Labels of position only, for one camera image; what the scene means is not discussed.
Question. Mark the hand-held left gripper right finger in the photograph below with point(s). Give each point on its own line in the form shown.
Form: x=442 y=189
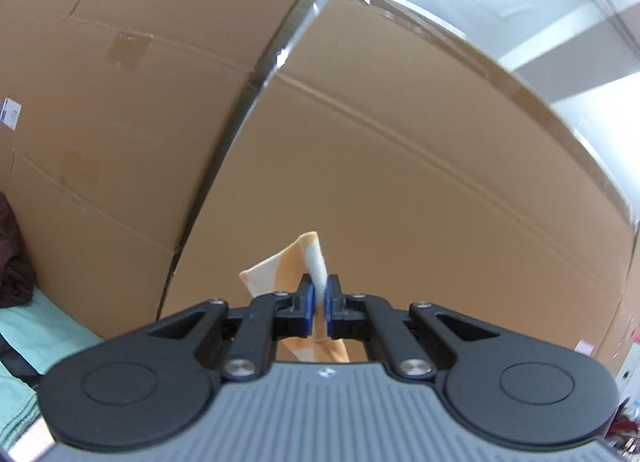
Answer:
x=329 y=309

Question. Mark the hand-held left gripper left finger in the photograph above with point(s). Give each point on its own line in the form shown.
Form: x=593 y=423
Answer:
x=309 y=309

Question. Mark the orange white striped shirt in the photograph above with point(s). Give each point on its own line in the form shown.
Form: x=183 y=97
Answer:
x=287 y=262

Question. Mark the large wide cardboard box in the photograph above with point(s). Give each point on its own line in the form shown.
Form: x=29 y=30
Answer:
x=400 y=182

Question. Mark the cardboard box with small label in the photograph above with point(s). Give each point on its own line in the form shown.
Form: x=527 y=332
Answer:
x=125 y=142

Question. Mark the teal bed sheet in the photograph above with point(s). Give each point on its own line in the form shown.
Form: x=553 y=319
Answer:
x=45 y=327

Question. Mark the cardboard box with printed marks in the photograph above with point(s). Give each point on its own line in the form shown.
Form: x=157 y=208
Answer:
x=622 y=337

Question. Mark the dark brown cloth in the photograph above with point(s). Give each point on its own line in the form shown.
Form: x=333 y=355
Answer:
x=12 y=252

